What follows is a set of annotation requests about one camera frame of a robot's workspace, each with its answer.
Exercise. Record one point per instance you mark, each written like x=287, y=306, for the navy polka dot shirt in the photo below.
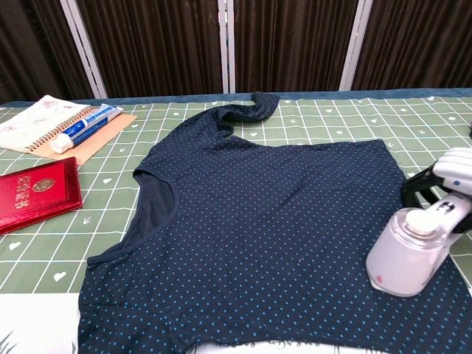
x=258, y=221

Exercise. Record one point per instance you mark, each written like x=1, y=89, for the white screen frame post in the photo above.
x=84, y=48
x=222, y=44
x=355, y=44

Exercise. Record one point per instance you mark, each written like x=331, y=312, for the blue white toothpaste tube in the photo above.
x=85, y=123

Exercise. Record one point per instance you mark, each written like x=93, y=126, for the white handheld steam iron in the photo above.
x=402, y=254

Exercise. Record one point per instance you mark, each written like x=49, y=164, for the teal table edge cover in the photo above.
x=166, y=99

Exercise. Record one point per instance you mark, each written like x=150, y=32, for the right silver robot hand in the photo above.
x=457, y=169

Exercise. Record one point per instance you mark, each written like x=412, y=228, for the brown pleated screen panel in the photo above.
x=29, y=48
x=416, y=40
x=155, y=44
x=291, y=44

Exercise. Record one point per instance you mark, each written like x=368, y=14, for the tan paper envelope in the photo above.
x=107, y=136

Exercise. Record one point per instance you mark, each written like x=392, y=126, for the red certificate book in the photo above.
x=37, y=195

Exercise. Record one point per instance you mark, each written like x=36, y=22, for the white spiral notebook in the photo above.
x=33, y=121

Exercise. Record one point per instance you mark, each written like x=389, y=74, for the green checked tablecloth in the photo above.
x=332, y=121

